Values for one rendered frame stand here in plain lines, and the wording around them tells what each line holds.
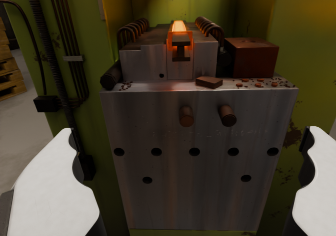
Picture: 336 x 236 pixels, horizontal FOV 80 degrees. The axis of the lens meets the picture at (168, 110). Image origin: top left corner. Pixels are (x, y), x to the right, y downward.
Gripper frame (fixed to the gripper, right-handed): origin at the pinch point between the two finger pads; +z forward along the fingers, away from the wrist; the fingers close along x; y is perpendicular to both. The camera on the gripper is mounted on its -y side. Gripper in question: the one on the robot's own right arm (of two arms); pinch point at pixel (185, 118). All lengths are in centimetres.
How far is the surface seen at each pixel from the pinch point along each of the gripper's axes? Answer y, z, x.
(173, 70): 6.4, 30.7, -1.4
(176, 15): -1, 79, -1
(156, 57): 3.6, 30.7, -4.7
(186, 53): 1.2, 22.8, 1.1
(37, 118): 100, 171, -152
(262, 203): 41, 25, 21
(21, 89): 94, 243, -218
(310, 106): 23, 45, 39
